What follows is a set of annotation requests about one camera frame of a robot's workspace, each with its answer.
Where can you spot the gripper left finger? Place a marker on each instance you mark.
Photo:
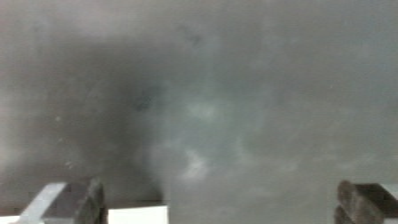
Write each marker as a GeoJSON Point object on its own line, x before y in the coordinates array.
{"type": "Point", "coordinates": [67, 204]}

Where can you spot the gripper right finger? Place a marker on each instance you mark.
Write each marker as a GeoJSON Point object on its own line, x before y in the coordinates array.
{"type": "Point", "coordinates": [368, 203]}

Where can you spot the white tag sheet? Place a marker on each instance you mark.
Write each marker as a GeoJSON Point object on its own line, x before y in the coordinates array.
{"type": "Point", "coordinates": [133, 215]}

